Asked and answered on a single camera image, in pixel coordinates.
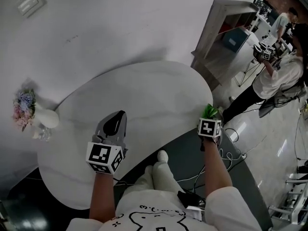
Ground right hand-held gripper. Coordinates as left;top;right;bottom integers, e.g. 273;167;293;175
197;118;222;152

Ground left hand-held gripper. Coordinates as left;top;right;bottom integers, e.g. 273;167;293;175
85;110;129;176

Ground green cloth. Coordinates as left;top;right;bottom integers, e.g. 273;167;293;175
200;103;224;120

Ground person's right forearm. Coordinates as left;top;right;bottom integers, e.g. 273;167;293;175
203;140;233;200

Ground person's left forearm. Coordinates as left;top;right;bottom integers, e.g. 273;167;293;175
89;170;116;223

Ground white marble tabletop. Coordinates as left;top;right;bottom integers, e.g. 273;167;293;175
36;61;215;210

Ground dark grey round rug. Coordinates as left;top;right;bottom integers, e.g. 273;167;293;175
0;126;274;231

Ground person's white shoe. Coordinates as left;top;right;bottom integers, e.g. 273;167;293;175
157;150;169;164

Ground white ceramic vase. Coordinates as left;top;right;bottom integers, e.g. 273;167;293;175
33;102;60;129

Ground person's white trousers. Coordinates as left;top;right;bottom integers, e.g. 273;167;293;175
134;161;187;197

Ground clear glass ornament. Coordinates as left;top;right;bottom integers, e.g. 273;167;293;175
32;126;52;142

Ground black waist pouch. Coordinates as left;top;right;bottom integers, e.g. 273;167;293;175
176;190;207;209

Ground grey wooden shelf unit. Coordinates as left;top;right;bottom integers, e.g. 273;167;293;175
191;0;262;91

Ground blue storage box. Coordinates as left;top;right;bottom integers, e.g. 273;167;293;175
222;27;251;55

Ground pastel flower bouquet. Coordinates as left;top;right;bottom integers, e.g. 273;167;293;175
11;85;37;132

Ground person's white printed shirt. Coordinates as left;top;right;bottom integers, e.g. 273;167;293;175
68;186;262;231

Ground black floor cable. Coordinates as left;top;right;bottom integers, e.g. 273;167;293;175
223;127;239;142

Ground white floor cable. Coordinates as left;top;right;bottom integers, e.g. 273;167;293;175
178;147;248;183

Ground wire table legs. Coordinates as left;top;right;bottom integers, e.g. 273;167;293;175
232;61;263;88

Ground metal frame stand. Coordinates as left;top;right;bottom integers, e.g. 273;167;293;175
268;176;308;226

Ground grey wall panel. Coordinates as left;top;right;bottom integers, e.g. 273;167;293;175
16;0;47;18

